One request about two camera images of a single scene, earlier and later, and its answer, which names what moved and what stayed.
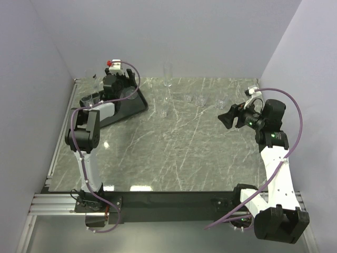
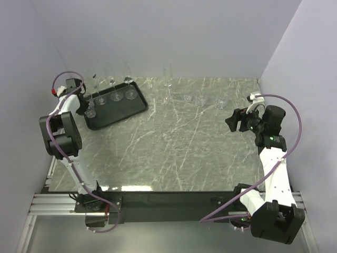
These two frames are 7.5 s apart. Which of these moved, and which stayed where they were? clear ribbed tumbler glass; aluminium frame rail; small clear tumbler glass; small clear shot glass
Moved: small clear shot glass
Stayed: clear ribbed tumbler glass; small clear tumbler glass; aluminium frame rail
